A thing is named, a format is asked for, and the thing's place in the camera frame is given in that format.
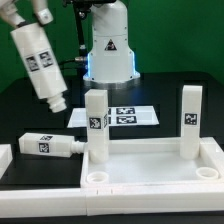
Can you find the white desk top tray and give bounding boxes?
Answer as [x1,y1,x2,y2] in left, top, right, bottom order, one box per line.
[80,137,224,188]

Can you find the white marker sheet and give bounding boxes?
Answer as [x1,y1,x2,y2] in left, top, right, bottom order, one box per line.
[68,106,159,128]

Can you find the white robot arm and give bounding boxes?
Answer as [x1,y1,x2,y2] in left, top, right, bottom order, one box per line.
[0,0,140,97]

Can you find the white front fence rail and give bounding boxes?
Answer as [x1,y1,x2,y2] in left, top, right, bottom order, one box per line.
[0,183,224,218]

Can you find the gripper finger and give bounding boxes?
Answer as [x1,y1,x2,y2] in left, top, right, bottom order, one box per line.
[31,0,53,25]
[0,0,24,28]

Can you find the white left fence block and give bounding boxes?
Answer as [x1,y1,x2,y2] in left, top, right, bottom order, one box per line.
[0,144,12,179]

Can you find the black cables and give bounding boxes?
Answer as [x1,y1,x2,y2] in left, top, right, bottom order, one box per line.
[49,57,88,78]

